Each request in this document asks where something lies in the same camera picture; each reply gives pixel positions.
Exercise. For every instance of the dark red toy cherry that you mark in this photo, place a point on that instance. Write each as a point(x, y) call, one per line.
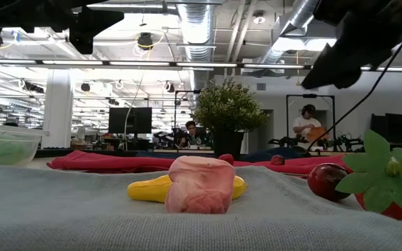
point(226, 158)
point(277, 160)

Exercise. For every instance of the pink toy fruit piece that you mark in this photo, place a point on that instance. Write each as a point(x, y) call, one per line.
point(201, 184)

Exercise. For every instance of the grey cloth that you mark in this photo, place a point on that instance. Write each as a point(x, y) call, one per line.
point(82, 209)

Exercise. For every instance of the yellow toy banana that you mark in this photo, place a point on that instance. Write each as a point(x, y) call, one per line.
point(145, 190)

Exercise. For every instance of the person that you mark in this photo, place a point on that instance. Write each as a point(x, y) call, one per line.
point(190, 134)
point(304, 123)

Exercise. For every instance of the white building column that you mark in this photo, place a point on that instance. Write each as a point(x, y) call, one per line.
point(58, 108)

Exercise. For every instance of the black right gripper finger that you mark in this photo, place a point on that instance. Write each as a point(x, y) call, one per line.
point(330, 68)
point(350, 75)

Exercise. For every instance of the green potted plant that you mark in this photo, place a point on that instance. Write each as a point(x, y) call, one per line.
point(229, 108)

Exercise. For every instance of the black background cabinet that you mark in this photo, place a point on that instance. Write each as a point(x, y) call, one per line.
point(396, 129)

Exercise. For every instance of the toy strawberry with green leaves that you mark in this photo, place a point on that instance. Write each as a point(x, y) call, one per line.
point(379, 181)

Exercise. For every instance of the dark red toy apple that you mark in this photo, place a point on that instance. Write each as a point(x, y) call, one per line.
point(325, 181)

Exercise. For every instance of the long ceiling light strip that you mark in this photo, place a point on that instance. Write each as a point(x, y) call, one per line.
point(201, 65)

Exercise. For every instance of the silver ventilation duct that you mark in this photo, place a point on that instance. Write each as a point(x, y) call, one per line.
point(291, 21)
point(197, 31)

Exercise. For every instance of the green toy starfruit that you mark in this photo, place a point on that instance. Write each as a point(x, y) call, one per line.
point(2, 153)

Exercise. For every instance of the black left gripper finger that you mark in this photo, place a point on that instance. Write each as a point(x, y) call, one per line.
point(82, 31)

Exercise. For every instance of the black background monitor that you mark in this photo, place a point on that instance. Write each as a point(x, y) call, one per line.
point(131, 120)

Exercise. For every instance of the black background stand frame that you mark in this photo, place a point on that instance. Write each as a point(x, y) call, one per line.
point(175, 111)
point(309, 95)

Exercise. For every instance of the clear plastic tupperware container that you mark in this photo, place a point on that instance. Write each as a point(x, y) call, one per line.
point(33, 146)

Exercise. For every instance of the black background robot arms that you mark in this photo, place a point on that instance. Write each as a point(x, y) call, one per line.
point(344, 142)

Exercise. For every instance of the red cloth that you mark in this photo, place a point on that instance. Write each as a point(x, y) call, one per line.
point(100, 162)

